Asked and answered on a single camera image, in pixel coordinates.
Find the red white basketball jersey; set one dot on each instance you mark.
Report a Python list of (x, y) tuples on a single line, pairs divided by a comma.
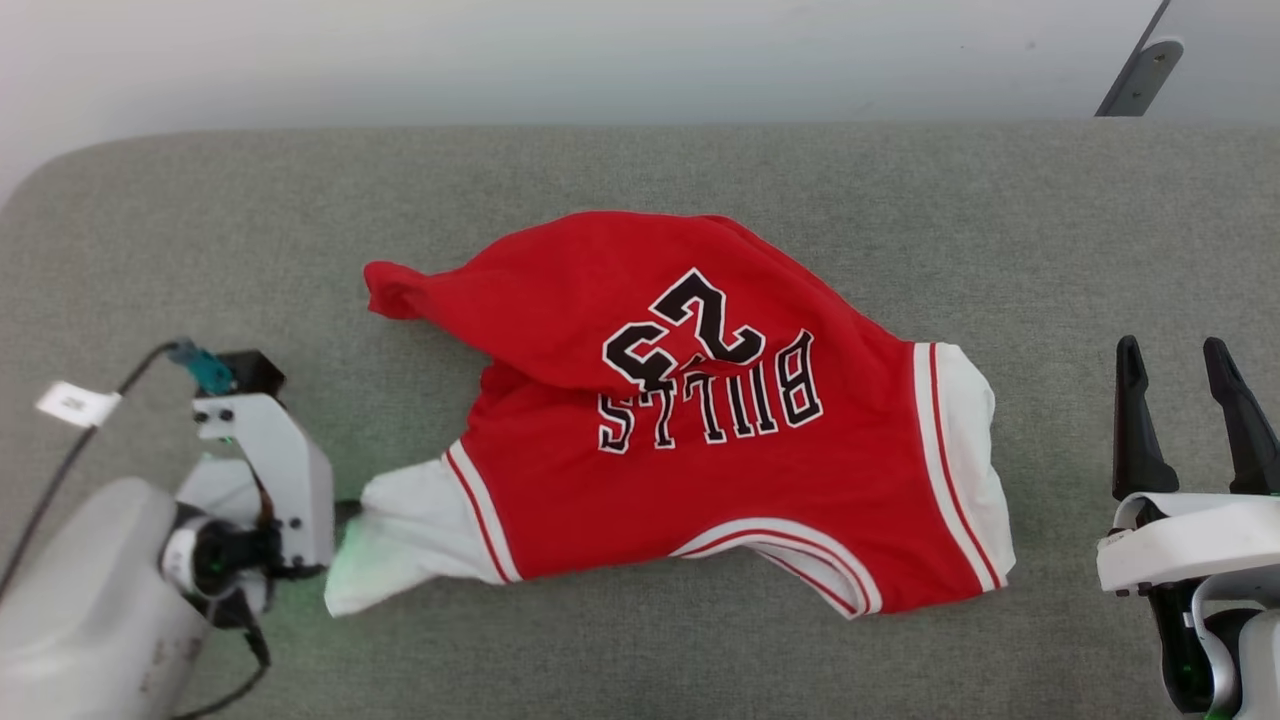
[(720, 470)]

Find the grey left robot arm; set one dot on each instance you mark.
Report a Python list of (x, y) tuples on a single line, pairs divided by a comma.
[(80, 610)]

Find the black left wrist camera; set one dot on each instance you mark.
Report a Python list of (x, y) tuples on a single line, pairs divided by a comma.
[(255, 372)]

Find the white right camera mount plate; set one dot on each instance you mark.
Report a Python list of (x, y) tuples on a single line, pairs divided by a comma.
[(1190, 545)]

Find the light grey partition panel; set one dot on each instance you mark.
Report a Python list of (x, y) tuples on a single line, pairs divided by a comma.
[(1235, 60)]

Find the grey metal foot bracket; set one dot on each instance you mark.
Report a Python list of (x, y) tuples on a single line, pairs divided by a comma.
[(1145, 78)]

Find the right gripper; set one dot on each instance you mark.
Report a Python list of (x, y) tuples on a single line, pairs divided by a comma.
[(1180, 640)]

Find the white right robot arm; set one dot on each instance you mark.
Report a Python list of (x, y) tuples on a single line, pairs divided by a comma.
[(1265, 670)]

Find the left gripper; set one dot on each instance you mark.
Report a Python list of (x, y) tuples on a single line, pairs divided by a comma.
[(225, 555)]

